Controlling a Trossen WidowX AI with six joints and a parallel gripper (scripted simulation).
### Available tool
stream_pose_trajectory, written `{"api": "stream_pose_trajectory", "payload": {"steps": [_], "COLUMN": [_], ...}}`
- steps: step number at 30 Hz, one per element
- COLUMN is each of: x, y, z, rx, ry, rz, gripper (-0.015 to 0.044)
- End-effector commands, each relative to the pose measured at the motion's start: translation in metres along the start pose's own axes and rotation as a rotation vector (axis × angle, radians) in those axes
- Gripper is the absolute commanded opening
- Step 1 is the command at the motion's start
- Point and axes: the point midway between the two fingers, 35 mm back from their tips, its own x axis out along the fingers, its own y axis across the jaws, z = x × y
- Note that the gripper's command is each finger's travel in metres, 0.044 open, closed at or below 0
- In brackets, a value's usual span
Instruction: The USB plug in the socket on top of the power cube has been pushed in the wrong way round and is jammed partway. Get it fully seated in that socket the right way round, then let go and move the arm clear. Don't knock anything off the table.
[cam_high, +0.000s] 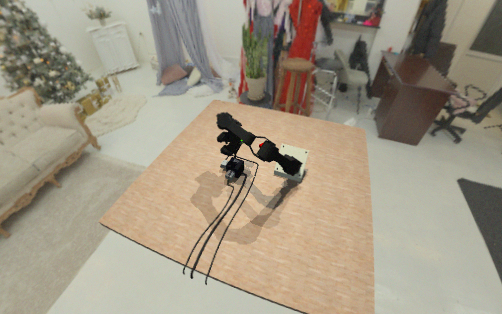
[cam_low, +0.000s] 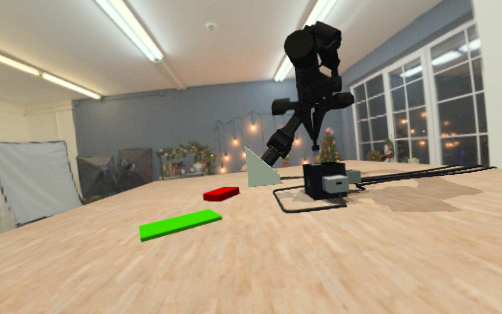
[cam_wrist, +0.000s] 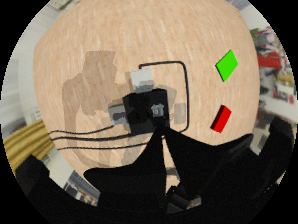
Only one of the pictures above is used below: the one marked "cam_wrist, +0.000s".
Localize green flat bar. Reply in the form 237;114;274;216
216;49;238;81

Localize red flat block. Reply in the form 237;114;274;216
210;105;231;133

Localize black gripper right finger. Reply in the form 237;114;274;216
164;127;254;201

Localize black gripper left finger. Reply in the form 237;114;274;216
84;128;168;208

